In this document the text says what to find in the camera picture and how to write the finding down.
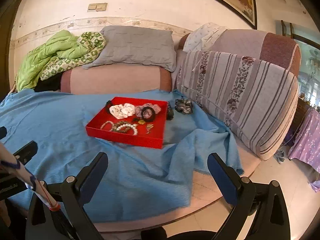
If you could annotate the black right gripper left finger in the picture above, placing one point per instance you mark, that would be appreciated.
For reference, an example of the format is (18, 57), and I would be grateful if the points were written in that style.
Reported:
(73, 193)

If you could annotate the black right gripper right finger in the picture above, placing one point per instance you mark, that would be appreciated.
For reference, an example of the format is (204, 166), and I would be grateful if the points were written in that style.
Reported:
(265, 201)

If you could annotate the leopard print scrunchie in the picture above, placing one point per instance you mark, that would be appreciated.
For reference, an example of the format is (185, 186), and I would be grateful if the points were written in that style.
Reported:
(117, 124)

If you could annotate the large pearl bracelet green bead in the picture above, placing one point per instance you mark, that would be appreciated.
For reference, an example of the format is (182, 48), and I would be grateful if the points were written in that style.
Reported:
(123, 128)

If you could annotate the white floral scrunchie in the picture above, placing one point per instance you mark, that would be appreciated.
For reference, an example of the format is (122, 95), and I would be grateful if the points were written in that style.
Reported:
(122, 111)

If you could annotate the red plaid scrunchie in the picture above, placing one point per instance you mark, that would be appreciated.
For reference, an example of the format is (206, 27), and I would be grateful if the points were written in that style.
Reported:
(147, 110)

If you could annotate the pearl drop earring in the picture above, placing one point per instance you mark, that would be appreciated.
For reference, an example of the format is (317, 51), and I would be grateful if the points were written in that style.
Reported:
(141, 122)

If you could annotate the purple floral cloth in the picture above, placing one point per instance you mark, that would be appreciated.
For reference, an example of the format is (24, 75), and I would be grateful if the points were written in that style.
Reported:
(306, 146)

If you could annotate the striped floral cushion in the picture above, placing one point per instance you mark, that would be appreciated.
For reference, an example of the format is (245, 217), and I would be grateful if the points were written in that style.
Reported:
(256, 99)

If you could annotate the red tray box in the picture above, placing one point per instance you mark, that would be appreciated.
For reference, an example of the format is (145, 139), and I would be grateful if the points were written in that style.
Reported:
(101, 124)

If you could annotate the green quilt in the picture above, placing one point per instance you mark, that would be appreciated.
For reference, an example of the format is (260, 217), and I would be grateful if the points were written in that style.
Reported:
(63, 51)

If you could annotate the grey flower scrunchie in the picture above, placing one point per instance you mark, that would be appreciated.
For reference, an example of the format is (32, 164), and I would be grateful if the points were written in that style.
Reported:
(184, 106)

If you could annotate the pink mattress bolster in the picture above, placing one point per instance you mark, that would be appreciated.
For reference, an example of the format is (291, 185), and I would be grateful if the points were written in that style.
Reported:
(115, 79)

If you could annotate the grey pillow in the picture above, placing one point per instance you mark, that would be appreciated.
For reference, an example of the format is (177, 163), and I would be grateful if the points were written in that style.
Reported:
(136, 45)

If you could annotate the wall light switch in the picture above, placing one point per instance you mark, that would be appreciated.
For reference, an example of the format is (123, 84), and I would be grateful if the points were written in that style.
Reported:
(97, 7)

